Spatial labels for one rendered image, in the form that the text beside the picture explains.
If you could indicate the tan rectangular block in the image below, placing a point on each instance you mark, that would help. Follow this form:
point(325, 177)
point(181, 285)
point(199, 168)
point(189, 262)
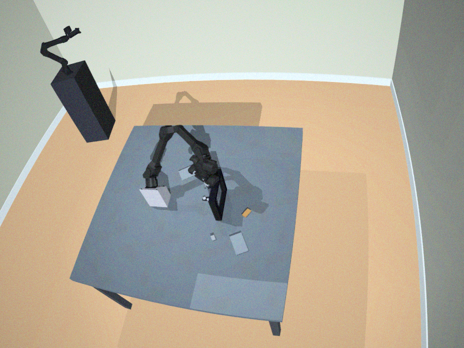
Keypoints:
point(245, 214)

